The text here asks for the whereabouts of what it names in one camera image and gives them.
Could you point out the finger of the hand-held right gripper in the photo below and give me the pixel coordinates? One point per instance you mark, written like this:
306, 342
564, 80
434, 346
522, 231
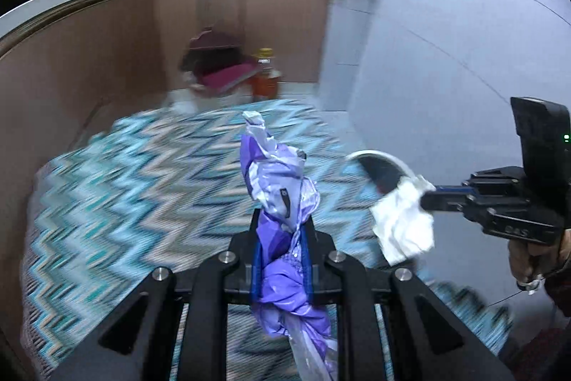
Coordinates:
446, 199

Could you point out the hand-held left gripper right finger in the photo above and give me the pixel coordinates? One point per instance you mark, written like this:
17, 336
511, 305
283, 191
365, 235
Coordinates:
308, 269

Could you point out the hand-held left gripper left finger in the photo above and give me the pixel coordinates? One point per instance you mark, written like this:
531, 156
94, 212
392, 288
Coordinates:
255, 269

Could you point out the white tissue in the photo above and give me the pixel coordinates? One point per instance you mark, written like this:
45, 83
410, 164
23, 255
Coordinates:
401, 224

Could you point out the metal rimmed trash bin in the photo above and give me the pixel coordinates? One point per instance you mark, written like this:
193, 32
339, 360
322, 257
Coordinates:
383, 173

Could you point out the purple plastic bag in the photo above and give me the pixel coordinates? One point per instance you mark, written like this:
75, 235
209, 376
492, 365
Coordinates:
272, 184

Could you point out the person's right forearm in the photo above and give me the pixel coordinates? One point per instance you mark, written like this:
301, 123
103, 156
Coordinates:
560, 291

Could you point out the person's right hand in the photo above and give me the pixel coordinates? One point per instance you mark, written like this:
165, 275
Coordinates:
519, 262

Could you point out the teal zigzag blanket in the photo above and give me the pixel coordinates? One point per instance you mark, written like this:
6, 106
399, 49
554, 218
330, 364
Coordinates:
134, 193

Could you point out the white bucket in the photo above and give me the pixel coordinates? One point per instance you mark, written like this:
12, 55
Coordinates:
223, 97

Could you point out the cooking oil bottle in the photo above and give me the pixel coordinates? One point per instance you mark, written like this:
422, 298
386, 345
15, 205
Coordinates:
265, 84

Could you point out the pink dustpan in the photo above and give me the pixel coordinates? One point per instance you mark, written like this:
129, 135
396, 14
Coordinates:
227, 79

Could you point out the dark red broom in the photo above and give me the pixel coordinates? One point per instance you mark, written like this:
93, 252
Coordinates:
209, 46

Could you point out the brown kitchen cabinets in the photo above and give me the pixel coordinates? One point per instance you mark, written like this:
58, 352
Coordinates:
276, 19

